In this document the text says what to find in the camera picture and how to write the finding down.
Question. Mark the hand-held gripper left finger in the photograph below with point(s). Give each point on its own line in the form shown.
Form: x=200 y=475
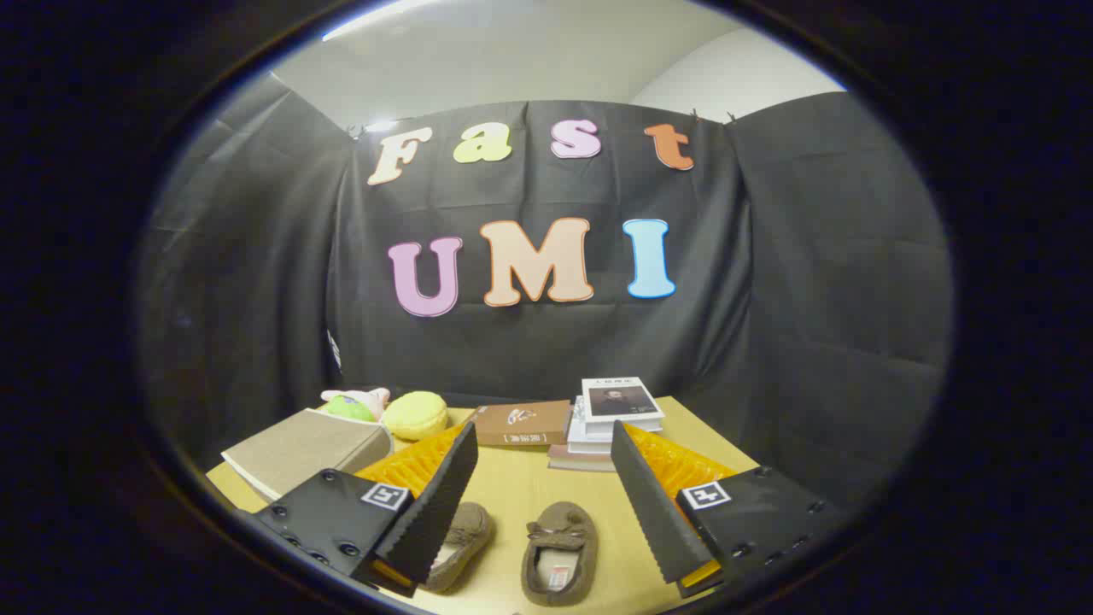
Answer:
x=440 y=504

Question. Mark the pale pink book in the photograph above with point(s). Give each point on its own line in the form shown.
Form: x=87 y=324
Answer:
x=576 y=459

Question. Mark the brown book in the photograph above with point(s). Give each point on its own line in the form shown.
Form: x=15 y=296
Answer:
x=521 y=423

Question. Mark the beige fabric storage box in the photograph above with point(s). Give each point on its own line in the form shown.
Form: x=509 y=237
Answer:
x=299 y=448

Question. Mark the black backdrop cloth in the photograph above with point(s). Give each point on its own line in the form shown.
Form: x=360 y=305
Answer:
x=768 y=299

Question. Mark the pink and green plush toy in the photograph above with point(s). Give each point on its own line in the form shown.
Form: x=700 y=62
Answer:
x=350 y=407

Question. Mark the brown fuzzy slipper shoe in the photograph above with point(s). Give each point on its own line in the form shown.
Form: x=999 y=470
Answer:
x=546 y=581
x=465 y=530

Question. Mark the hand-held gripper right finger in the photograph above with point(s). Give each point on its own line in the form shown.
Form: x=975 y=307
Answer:
x=653 y=512

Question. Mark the yellow macaron plush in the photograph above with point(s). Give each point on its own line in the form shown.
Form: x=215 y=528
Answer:
x=416 y=416

